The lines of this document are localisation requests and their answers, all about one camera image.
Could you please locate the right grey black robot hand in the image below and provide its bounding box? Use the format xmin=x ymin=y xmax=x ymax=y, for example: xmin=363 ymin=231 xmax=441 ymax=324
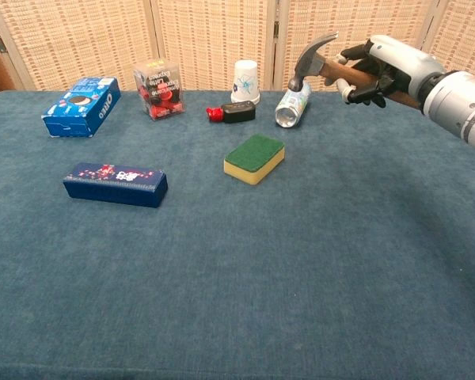
xmin=324 ymin=34 xmax=447 ymax=108

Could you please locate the wooden handled claw hammer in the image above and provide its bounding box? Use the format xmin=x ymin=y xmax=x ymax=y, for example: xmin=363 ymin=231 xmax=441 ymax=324
xmin=287 ymin=32 xmax=425 ymax=112

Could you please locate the yellow sponge with green pad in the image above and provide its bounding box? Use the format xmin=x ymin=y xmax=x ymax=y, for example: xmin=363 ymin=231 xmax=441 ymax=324
xmin=223 ymin=134 xmax=286 ymax=186

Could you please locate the silver aluminium drink can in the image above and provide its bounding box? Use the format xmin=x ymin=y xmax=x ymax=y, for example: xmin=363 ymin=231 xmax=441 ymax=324
xmin=274 ymin=81 xmax=313 ymax=129

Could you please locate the white paper cup floral print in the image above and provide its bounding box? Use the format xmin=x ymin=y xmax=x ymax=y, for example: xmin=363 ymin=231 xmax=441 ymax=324
xmin=230 ymin=59 xmax=261 ymax=105

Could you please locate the black bottle with red cap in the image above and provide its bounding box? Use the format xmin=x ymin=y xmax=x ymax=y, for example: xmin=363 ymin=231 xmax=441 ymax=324
xmin=205 ymin=101 xmax=257 ymax=124

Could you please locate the woven bamboo folding screen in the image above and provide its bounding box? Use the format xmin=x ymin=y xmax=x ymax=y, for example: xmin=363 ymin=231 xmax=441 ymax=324
xmin=0 ymin=0 xmax=475 ymax=96

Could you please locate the clear box of coffee capsules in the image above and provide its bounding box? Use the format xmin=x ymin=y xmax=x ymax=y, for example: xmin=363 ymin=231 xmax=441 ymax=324
xmin=132 ymin=58 xmax=186 ymax=122

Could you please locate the blue table cloth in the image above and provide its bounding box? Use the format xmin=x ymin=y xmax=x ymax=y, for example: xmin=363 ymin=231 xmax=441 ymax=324
xmin=0 ymin=89 xmax=475 ymax=380

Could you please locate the long dark blue printed box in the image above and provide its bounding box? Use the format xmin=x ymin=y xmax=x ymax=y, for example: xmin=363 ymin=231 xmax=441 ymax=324
xmin=63 ymin=161 xmax=169 ymax=209

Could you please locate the blue Oreo cookie box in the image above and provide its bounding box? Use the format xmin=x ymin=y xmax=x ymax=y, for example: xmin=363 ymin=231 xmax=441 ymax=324
xmin=41 ymin=76 xmax=122 ymax=139

